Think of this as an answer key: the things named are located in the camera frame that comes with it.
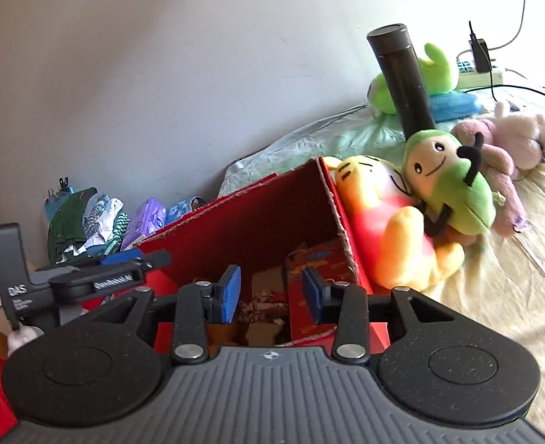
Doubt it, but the red-white wrapper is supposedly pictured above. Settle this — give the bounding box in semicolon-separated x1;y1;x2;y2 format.
238;298;292;329

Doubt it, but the red printed packet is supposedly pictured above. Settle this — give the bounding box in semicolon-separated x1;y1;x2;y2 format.
285;238;354;340

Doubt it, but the yellow plush toy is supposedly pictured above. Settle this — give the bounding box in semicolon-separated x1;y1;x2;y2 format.
323;155;466;293

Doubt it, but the person's left hand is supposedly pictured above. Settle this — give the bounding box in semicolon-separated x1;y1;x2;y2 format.
6;326;46;352

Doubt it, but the pile of folded clothes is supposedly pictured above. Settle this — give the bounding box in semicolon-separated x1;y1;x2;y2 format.
45;178;129;264

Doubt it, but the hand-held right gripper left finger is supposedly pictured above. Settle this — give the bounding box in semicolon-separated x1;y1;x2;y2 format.
80;265;243;365

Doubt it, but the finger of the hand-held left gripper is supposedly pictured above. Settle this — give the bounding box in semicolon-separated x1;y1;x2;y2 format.
138;248;172;271
99;247;144;265

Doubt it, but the green frog plush toy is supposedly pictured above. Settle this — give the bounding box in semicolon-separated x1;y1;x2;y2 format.
369;43;460;115

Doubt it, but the blue printed packet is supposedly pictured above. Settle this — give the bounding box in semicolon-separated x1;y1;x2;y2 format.
167;196;207;223

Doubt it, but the white power strip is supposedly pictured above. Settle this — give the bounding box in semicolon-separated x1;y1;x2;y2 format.
455;58;504;90

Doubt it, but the green bean plush toy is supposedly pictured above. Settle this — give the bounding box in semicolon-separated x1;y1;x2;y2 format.
402;129;497;241

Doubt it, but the purple packet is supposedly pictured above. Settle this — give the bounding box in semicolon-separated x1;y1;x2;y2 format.
121;197;168;251

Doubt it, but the pale yellow bed sheet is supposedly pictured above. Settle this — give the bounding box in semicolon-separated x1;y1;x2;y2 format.
217;85;545;440

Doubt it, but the black cable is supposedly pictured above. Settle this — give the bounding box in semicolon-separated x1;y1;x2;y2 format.
457;84;545;123

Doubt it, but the black charger adapter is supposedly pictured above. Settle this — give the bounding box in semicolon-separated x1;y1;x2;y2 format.
469;21;491;75

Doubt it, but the purple plush toy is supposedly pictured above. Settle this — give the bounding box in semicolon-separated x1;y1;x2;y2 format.
453;118;532;239

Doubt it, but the white plush rabbit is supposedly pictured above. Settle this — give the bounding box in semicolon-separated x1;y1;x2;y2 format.
490;100;545;169

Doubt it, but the blue cushion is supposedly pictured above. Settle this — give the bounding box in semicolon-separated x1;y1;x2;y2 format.
427;90;486;123

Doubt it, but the black cylindrical bottle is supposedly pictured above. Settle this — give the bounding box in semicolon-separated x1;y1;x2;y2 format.
366;23;438;142

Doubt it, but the red cardboard box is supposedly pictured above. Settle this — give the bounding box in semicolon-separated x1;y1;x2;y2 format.
82;156;391;357

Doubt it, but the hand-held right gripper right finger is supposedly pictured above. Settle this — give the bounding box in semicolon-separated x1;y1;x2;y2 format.
301;268;460;362

